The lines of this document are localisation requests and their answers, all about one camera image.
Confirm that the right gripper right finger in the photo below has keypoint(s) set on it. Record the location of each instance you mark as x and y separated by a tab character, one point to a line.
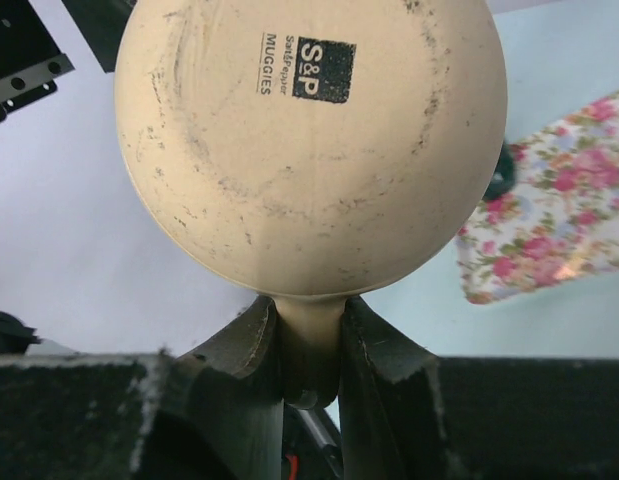
389	404

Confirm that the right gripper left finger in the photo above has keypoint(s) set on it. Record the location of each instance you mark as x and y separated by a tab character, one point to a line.
221	414

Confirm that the dark green mug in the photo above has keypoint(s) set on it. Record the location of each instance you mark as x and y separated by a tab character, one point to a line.
504	177

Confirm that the beige mug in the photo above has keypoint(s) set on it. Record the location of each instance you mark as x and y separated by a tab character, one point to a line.
311	151

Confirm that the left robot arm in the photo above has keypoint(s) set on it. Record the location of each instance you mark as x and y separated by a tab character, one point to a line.
30	58

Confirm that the floral rectangular tray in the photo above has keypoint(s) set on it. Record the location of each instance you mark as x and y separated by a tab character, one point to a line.
560	221

